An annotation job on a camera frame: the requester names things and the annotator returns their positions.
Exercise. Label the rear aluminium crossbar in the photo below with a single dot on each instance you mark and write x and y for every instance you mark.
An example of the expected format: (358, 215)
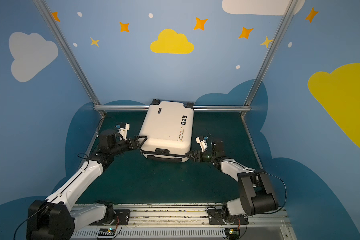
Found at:
(114, 108)

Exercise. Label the right aluminium frame post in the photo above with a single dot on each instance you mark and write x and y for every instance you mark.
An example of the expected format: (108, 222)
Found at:
(272, 49)

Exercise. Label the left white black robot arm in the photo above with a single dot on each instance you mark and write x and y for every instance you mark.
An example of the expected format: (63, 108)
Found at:
(51, 219)

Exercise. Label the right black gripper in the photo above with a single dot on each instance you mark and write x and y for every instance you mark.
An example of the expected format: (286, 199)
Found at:
(200, 155)

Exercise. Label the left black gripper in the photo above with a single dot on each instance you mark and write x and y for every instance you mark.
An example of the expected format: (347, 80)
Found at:
(132, 144)

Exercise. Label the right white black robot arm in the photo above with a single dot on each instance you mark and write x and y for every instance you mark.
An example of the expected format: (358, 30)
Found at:
(256, 193)

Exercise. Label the left small circuit board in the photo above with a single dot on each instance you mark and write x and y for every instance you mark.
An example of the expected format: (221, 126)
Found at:
(108, 233)

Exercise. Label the aluminium front rail frame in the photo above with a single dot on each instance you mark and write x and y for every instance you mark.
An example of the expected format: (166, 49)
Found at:
(186, 222)

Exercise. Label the small circuit board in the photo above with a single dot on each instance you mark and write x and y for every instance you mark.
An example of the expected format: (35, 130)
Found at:
(232, 234)
(108, 233)

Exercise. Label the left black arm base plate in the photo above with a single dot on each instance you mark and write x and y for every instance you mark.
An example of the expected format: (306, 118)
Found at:
(120, 216)

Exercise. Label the right small circuit board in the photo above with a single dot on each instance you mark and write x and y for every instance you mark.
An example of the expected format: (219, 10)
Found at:
(232, 234)

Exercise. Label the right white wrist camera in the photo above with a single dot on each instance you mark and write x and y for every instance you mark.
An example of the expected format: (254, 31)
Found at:
(202, 141)

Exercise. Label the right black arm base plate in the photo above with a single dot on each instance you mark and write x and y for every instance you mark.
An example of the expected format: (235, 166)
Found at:
(222, 217)

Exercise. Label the black white suitcase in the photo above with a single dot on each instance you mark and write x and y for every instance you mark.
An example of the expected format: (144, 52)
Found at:
(168, 127)

